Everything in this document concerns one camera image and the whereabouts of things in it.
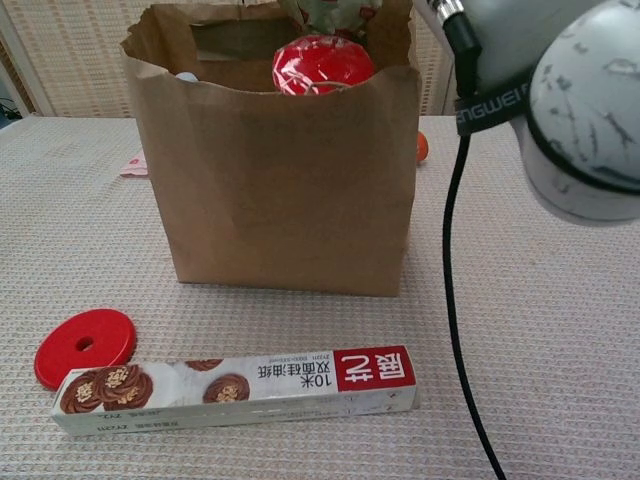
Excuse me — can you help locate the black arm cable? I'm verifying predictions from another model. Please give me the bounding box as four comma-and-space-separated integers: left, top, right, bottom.
432, 0, 509, 480

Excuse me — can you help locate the white woven tablecloth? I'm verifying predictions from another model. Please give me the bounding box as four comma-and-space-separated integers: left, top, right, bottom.
0, 114, 640, 480

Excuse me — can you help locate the long baking paper box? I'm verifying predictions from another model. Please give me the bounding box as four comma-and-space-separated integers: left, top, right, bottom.
51, 344, 420, 437

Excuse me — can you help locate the gold foil snack bag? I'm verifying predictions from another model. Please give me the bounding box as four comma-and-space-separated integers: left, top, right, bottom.
277, 0, 384, 42

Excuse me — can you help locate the pink wet wipes pack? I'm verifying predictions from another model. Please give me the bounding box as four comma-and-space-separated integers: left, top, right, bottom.
119, 155, 149, 178

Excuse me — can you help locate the red disc with hole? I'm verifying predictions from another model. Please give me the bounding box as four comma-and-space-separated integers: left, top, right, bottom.
33, 308, 139, 391

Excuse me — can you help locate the green chip can red lid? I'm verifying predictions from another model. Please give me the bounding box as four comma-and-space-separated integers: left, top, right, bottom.
271, 34, 376, 97

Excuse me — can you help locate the beige folding screen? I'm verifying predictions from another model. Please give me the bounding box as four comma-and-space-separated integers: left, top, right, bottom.
0, 0, 459, 120

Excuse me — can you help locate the brown paper bag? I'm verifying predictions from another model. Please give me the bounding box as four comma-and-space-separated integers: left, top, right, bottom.
119, 2, 423, 298

